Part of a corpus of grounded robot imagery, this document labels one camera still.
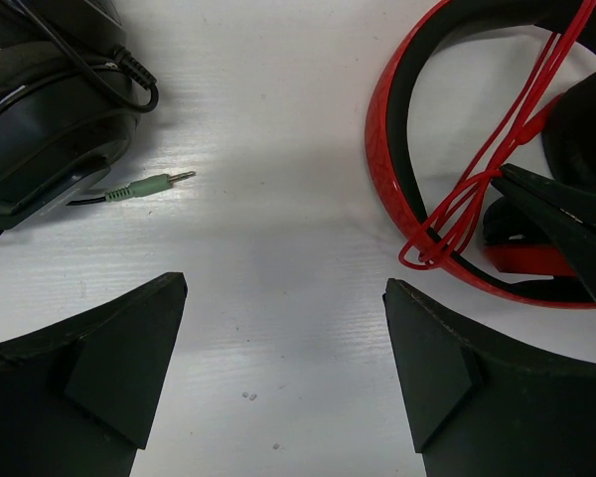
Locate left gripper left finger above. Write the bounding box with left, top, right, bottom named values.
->
left=0, top=272, right=187, bottom=476

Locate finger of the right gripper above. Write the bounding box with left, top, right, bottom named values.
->
left=492, top=164, right=596, bottom=303

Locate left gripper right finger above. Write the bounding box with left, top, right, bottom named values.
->
left=383, top=279, right=596, bottom=476

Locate red headphone cable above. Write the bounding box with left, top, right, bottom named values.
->
left=397, top=0, right=596, bottom=270

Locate black gaming headset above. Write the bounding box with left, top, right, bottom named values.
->
left=0, top=1, right=184, bottom=237

